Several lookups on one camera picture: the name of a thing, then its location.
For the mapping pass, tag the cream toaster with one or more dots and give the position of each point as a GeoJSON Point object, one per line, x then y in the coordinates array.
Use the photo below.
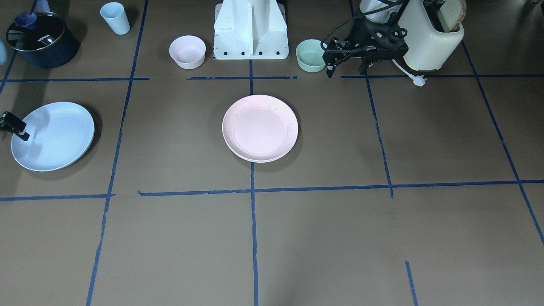
{"type": "Point", "coordinates": [429, 45]}

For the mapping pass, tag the green bowl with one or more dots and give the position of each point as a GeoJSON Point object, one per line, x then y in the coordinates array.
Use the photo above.
{"type": "Point", "coordinates": [310, 55]}

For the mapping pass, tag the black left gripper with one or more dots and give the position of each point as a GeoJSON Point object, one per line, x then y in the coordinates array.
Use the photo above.
{"type": "Point", "coordinates": [359, 34]}

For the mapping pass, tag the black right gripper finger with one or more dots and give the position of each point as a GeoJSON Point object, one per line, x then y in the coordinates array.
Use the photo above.
{"type": "Point", "coordinates": [12, 124]}

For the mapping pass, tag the pink plate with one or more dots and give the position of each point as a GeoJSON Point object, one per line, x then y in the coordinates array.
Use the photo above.
{"type": "Point", "coordinates": [260, 121]}

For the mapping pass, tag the light blue cup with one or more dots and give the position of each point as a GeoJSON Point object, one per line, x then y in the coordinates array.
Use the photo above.
{"type": "Point", "coordinates": [115, 16]}

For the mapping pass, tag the bread slice in toaster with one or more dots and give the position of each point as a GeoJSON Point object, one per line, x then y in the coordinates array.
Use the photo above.
{"type": "Point", "coordinates": [451, 14]}

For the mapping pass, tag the cream plate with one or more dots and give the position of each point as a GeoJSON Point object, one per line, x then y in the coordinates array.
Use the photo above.
{"type": "Point", "coordinates": [260, 154]}

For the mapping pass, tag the pink bowl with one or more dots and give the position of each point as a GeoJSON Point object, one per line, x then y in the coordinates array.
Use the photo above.
{"type": "Point", "coordinates": [188, 51]}

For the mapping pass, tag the dark blue pot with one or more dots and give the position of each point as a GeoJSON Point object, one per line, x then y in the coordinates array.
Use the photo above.
{"type": "Point", "coordinates": [42, 37]}

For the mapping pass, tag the blue plate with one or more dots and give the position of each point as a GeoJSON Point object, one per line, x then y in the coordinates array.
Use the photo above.
{"type": "Point", "coordinates": [59, 134]}

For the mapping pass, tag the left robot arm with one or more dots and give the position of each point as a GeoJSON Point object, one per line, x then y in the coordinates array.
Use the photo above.
{"type": "Point", "coordinates": [378, 11]}

